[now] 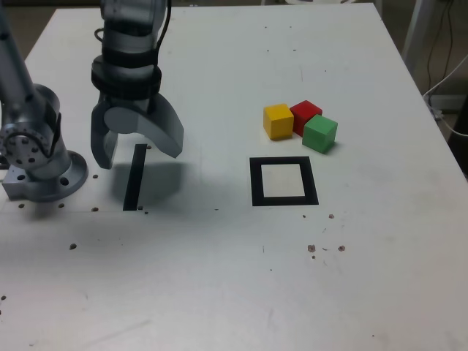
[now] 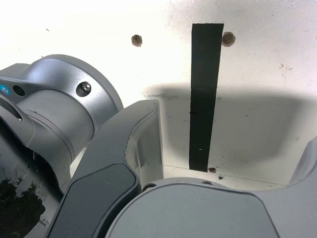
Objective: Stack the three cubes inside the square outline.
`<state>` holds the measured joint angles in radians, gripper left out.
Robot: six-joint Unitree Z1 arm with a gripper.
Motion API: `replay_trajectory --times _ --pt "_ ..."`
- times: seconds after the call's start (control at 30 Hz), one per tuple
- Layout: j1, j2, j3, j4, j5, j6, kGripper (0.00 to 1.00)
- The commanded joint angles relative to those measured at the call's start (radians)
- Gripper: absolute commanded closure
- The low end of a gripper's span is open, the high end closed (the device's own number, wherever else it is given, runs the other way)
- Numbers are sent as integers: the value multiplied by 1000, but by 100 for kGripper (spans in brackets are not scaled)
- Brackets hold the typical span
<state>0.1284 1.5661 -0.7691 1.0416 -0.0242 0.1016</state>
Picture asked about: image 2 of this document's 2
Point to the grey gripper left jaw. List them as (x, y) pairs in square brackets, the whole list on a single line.
[(109, 148)]

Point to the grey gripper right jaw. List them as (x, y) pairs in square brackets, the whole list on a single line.
[(198, 213)]

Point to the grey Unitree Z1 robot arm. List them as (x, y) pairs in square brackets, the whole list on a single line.
[(57, 104)]

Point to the black tape strip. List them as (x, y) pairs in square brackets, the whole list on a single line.
[(204, 99)]

